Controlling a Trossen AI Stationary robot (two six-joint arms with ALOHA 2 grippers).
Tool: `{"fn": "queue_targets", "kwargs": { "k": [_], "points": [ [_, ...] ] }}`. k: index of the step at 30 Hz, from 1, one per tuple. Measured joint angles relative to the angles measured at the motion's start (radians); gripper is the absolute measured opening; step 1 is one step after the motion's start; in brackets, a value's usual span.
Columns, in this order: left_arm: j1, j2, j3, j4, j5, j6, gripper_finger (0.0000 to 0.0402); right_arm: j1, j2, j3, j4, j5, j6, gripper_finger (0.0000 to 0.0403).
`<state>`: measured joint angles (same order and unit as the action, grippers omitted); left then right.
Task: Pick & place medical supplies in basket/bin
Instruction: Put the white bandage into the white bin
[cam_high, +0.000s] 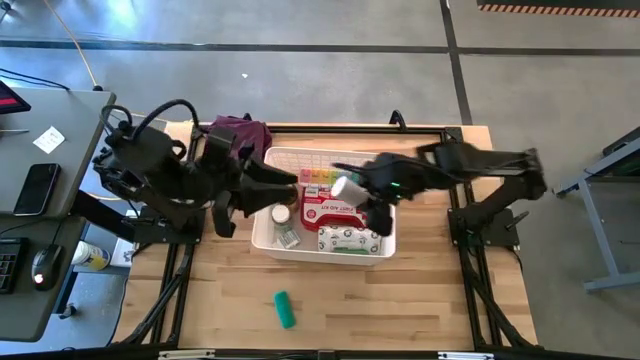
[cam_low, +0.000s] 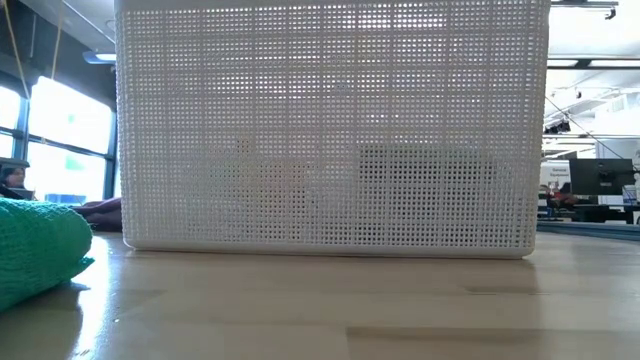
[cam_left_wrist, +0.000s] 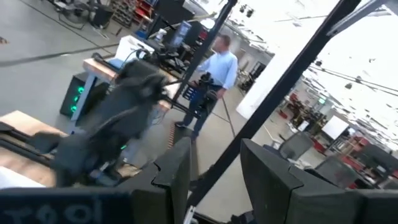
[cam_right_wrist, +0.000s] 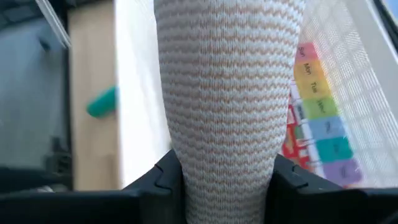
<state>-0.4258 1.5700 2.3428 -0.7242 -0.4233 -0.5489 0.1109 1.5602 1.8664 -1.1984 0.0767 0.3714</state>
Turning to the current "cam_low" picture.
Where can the purple folded cloth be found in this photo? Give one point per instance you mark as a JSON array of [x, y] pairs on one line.
[[102, 215]]

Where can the white sign board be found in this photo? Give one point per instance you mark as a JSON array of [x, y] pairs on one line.
[[555, 172]]

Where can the white perforated plastic basket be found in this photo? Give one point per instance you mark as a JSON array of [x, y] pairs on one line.
[[325, 150]]

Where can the ceiling light fixture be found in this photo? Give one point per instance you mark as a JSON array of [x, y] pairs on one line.
[[102, 57]]

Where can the dark background desk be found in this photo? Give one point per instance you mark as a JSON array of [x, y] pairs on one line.
[[600, 212]]

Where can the person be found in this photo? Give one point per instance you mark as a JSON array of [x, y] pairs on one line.
[[562, 197], [11, 177]]

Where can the black computer monitor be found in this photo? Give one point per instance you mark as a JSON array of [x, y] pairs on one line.
[[600, 175]]

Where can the large bright window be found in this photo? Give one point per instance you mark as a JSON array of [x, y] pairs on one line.
[[70, 120]]

